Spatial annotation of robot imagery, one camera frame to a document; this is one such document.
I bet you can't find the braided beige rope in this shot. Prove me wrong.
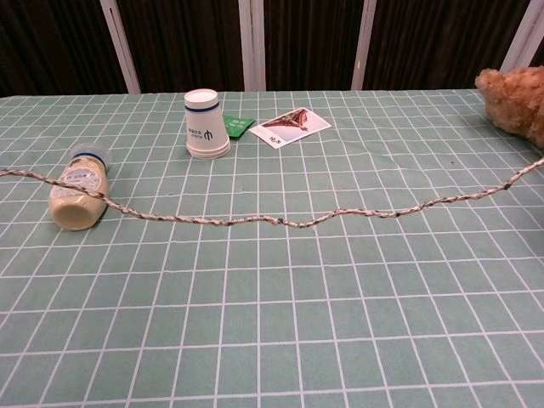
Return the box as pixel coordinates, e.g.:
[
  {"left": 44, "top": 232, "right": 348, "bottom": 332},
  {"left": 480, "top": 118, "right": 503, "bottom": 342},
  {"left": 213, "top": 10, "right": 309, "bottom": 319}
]
[{"left": 0, "top": 156, "right": 544, "bottom": 230}]

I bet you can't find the white photo card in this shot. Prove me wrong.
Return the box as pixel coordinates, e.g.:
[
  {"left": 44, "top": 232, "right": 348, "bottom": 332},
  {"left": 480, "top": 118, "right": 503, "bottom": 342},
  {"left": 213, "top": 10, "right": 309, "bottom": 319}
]
[{"left": 247, "top": 107, "right": 333, "bottom": 150}]

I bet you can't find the green sachet packet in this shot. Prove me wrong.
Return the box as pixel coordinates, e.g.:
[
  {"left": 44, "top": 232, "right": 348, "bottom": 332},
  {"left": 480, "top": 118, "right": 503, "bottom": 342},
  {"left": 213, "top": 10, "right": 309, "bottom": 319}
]
[{"left": 222, "top": 113, "right": 257, "bottom": 139}]

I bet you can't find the white paper cup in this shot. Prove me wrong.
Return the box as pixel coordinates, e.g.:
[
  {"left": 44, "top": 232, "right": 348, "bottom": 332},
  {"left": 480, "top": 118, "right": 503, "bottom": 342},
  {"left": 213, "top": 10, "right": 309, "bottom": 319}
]
[{"left": 183, "top": 88, "right": 232, "bottom": 161}]

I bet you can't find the green checked tablecloth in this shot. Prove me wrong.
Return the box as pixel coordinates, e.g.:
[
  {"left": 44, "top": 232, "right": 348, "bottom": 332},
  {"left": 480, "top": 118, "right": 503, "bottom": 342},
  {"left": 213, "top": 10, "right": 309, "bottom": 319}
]
[{"left": 0, "top": 88, "right": 544, "bottom": 408}]

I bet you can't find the mayonnaise squeeze bottle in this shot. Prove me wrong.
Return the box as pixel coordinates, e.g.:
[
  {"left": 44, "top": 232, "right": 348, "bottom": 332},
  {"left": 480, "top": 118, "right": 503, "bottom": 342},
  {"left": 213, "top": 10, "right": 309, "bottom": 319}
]
[{"left": 48, "top": 143, "right": 113, "bottom": 232}]

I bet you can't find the brown teddy bear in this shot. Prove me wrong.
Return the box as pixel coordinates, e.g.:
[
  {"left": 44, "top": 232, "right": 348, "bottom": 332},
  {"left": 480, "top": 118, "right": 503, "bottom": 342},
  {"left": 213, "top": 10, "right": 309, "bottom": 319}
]
[{"left": 473, "top": 65, "right": 544, "bottom": 150}]

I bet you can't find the white frame post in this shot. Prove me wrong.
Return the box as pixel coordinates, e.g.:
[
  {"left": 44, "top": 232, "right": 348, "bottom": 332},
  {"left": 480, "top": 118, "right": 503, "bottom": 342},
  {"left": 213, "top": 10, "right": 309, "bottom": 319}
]
[
  {"left": 99, "top": 0, "right": 142, "bottom": 95},
  {"left": 352, "top": 0, "right": 377, "bottom": 91},
  {"left": 237, "top": 0, "right": 267, "bottom": 92},
  {"left": 498, "top": 0, "right": 544, "bottom": 74}
]

